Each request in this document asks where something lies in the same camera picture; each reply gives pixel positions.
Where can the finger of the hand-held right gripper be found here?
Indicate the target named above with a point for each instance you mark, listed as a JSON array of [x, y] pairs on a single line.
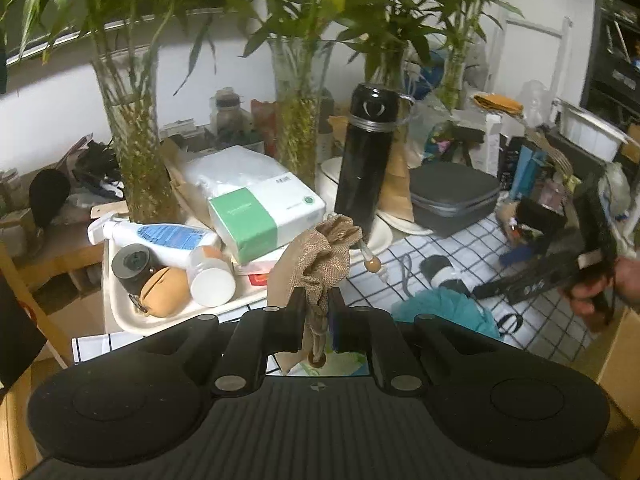
[[525, 282]]

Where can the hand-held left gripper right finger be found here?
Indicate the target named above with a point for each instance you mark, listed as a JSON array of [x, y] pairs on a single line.
[[336, 330]]

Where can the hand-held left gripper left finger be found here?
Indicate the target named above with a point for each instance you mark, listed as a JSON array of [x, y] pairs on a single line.
[[295, 322]]

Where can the person's right hand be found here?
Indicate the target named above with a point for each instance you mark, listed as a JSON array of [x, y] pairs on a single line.
[[627, 280]]

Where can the checkered tablecloth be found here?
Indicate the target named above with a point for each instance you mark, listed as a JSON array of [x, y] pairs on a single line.
[[540, 325]]

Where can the wooden bead stick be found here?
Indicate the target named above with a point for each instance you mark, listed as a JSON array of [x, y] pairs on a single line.
[[371, 259]]

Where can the black and white rolled sock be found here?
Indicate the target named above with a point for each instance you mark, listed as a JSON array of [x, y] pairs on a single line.
[[442, 272]]

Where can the white pill bottle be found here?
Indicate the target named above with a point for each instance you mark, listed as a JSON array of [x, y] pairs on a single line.
[[212, 282]]

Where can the white ribbed bowl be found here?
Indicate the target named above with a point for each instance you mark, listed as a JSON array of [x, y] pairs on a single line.
[[590, 132]]

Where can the green and white tissue pack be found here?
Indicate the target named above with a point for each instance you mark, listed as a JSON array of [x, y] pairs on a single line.
[[260, 220]]

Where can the grey zip case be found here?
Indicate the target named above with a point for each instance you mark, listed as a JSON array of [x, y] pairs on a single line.
[[450, 195]]

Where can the tan egg-shaped pouch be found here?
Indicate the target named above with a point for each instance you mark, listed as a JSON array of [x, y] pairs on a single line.
[[165, 292]]

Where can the white carton box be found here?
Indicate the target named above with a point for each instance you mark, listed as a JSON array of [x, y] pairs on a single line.
[[487, 145]]

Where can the white plate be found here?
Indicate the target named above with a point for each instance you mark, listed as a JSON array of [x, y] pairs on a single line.
[[330, 180]]

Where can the yellow packet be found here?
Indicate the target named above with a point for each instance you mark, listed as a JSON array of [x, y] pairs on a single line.
[[500, 102]]

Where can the white spray bottle blue label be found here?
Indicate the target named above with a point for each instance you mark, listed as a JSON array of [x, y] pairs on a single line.
[[160, 237]]

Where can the white plastic bag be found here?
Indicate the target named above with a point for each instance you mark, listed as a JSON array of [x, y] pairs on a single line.
[[230, 170]]

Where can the black cylindrical container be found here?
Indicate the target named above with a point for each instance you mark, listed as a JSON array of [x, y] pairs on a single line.
[[132, 265]]

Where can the black thermos bottle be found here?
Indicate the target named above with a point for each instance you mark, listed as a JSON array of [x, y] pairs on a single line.
[[365, 160]]

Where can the white plastic tray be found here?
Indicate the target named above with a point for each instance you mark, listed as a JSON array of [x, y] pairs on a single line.
[[120, 310]]

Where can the bamboo plant in glass vase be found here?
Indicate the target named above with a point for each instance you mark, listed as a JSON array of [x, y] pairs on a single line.
[[295, 125], [142, 160], [455, 80], [385, 65]]

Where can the glass jar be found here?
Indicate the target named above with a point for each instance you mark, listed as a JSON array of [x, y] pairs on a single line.
[[227, 117]]

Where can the black round object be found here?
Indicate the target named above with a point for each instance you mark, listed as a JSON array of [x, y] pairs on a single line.
[[47, 195]]

